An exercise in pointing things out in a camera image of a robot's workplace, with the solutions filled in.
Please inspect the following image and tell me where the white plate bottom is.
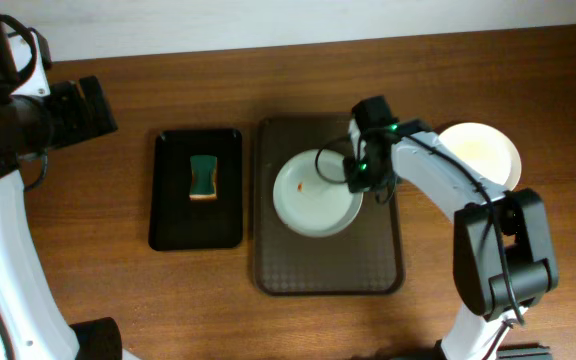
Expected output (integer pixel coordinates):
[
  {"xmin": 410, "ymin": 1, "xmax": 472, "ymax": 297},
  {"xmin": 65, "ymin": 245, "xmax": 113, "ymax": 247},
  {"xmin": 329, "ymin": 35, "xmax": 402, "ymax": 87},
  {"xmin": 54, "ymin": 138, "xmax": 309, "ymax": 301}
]
[{"xmin": 272, "ymin": 149, "xmax": 363, "ymax": 238}]

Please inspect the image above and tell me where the white plate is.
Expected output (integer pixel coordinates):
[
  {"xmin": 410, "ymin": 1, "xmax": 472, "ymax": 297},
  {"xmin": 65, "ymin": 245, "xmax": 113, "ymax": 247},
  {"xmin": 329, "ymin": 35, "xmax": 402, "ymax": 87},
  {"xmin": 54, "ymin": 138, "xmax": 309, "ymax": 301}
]
[
  {"xmin": 272, "ymin": 149, "xmax": 363, "ymax": 238},
  {"xmin": 439, "ymin": 122, "xmax": 522, "ymax": 190}
]

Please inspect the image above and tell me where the green yellow sponge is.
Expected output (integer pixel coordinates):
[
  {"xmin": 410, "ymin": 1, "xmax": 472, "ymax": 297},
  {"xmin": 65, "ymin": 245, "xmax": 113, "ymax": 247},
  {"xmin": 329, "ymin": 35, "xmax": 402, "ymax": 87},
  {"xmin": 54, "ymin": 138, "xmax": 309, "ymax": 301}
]
[{"xmin": 189, "ymin": 155, "xmax": 218, "ymax": 201}]

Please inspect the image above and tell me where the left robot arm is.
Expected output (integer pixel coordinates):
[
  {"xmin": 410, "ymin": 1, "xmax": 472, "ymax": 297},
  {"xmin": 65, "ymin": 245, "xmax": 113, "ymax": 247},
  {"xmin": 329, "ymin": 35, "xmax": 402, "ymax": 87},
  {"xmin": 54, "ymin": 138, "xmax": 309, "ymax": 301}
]
[{"xmin": 0, "ymin": 14, "xmax": 129, "ymax": 359}]

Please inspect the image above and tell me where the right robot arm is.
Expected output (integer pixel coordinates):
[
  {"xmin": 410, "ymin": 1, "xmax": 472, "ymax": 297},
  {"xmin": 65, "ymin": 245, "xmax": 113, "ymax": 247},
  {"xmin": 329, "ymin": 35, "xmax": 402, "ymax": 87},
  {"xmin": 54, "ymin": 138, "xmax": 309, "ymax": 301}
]
[{"xmin": 343, "ymin": 96, "xmax": 559, "ymax": 360}]

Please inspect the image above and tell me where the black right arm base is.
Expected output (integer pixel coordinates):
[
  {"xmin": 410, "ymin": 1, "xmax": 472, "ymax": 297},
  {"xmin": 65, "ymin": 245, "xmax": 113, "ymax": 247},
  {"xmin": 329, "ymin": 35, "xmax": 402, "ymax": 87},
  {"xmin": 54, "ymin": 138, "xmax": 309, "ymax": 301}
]
[{"xmin": 357, "ymin": 342, "xmax": 554, "ymax": 360}]

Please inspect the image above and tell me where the brown plastic serving tray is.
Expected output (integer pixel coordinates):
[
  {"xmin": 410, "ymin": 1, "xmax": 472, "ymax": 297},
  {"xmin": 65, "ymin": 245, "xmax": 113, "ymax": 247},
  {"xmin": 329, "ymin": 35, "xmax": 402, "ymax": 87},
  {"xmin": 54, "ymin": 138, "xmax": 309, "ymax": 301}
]
[{"xmin": 252, "ymin": 114, "xmax": 405, "ymax": 296}]

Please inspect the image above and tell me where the black rectangular tray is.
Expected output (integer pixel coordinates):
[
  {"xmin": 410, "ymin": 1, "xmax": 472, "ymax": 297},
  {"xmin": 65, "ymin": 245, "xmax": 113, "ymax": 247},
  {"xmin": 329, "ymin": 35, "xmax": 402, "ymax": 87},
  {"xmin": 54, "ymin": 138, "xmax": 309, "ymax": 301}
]
[{"xmin": 148, "ymin": 128, "xmax": 243, "ymax": 251}]

